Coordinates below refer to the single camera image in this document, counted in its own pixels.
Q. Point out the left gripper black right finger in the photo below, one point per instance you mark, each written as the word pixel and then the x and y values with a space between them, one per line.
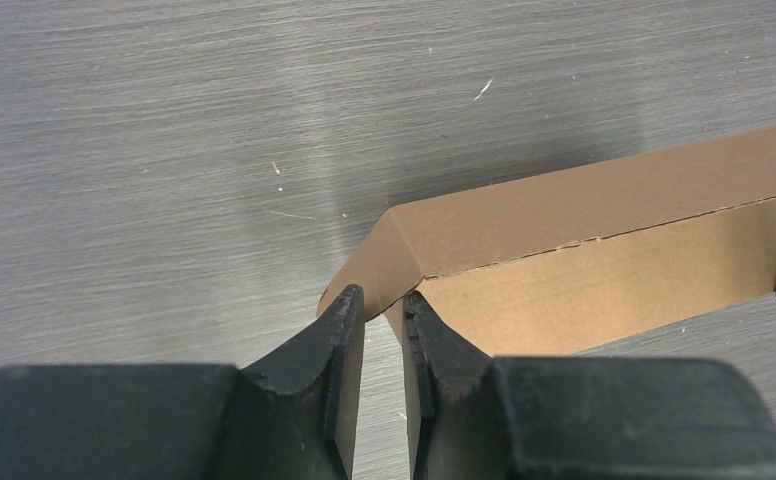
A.
pixel 475 416

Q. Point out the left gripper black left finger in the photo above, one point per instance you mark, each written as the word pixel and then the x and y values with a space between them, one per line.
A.
pixel 292 414

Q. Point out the brown cardboard box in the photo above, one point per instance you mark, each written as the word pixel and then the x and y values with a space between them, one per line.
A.
pixel 563 262

